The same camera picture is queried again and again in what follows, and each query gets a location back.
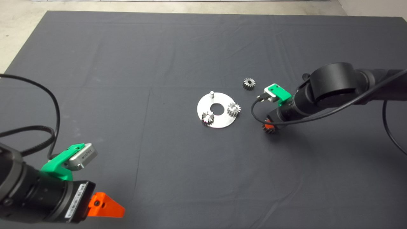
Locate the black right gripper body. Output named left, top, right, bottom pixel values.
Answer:
left=266, top=107, right=289, bottom=128

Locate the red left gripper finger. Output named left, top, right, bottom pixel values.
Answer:
left=87, top=191, right=126, bottom=218

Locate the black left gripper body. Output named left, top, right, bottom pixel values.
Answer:
left=62, top=179, right=96, bottom=223

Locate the large steel gear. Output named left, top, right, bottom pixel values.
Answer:
left=262, top=122, right=279, bottom=135

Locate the round metal plate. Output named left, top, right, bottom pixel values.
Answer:
left=197, top=91, right=239, bottom=129

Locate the dark grey table cloth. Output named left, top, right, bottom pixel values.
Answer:
left=0, top=10, right=407, bottom=229

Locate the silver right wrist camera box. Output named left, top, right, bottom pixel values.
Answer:
left=265, top=87, right=278, bottom=103

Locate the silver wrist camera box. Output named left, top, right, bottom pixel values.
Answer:
left=68, top=143, right=98, bottom=170
left=265, top=87, right=278, bottom=103

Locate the green right camera mount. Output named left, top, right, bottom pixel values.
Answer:
left=267, top=84, right=292, bottom=107

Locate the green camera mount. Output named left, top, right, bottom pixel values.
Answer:
left=267, top=84, right=292, bottom=107
left=40, top=143, right=86, bottom=181

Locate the green left camera mount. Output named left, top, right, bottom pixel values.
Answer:
left=40, top=143, right=86, bottom=181

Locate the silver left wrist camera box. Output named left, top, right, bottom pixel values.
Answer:
left=68, top=143, right=98, bottom=170

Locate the black braided left arm hose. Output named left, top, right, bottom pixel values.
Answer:
left=0, top=125, right=56, bottom=157

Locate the black left camera cable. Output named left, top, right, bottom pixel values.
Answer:
left=0, top=73, right=61, bottom=159

